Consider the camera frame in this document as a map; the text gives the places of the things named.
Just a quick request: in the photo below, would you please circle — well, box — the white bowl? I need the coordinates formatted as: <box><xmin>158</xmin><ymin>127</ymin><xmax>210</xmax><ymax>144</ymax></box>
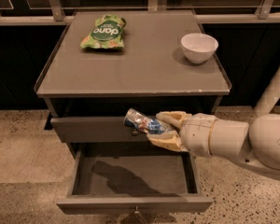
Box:
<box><xmin>181</xmin><ymin>33</ymin><xmax>218</xmax><ymax>63</ymax></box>

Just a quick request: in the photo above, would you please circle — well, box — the green snack bag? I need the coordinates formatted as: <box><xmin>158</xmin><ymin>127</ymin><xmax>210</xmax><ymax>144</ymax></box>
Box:
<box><xmin>80</xmin><ymin>14</ymin><xmax>126</xmax><ymax>49</ymax></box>

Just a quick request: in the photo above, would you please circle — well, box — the brass upper drawer knob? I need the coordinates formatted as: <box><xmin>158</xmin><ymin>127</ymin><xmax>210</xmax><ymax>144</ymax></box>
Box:
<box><xmin>132</xmin><ymin>129</ymin><xmax>139</xmax><ymax>136</ymax></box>

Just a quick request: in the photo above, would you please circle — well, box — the grey cabinet with glass top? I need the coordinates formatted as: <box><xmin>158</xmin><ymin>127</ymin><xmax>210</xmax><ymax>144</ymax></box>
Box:
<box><xmin>33</xmin><ymin>9</ymin><xmax>232</xmax><ymax>161</ymax></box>

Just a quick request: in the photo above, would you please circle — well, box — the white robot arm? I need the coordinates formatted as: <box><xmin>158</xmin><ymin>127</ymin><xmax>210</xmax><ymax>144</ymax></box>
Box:
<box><xmin>147</xmin><ymin>111</ymin><xmax>280</xmax><ymax>180</ymax></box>

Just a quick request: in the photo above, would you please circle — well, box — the grey open middle drawer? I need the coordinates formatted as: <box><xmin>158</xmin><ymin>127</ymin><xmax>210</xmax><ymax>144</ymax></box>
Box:
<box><xmin>57</xmin><ymin>142</ymin><xmax>213</xmax><ymax>214</ymax></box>

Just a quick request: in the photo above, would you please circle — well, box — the white diagonal post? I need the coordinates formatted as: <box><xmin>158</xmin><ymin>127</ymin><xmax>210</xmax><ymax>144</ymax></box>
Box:
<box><xmin>254</xmin><ymin>66</ymin><xmax>280</xmax><ymax>116</ymax></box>

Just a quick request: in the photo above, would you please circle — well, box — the brass drawer knob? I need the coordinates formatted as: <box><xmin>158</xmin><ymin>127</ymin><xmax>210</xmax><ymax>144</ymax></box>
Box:
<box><xmin>132</xmin><ymin>129</ymin><xmax>139</xmax><ymax>136</ymax></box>
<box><xmin>121</xmin><ymin>207</ymin><xmax>148</xmax><ymax>224</ymax></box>

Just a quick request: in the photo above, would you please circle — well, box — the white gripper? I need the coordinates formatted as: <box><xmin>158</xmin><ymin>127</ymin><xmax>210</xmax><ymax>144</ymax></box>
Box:
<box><xmin>147</xmin><ymin>111</ymin><xmax>217</xmax><ymax>157</ymax></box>

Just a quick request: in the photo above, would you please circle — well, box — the brass middle drawer knob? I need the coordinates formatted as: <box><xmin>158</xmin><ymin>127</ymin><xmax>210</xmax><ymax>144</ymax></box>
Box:
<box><xmin>121</xmin><ymin>207</ymin><xmax>148</xmax><ymax>224</ymax></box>

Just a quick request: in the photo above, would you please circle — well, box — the crushed redbull can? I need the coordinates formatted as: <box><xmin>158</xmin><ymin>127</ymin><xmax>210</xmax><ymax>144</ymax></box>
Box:
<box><xmin>123</xmin><ymin>108</ymin><xmax>173</xmax><ymax>134</ymax></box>

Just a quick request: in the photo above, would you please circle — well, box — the metal railing frame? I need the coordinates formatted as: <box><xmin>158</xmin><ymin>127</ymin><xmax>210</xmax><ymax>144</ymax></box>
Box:
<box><xmin>0</xmin><ymin>0</ymin><xmax>280</xmax><ymax>25</ymax></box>

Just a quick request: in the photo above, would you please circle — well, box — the grey closed upper drawer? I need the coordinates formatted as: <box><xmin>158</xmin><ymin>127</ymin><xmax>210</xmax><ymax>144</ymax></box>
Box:
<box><xmin>51</xmin><ymin>117</ymin><xmax>147</xmax><ymax>143</ymax></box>

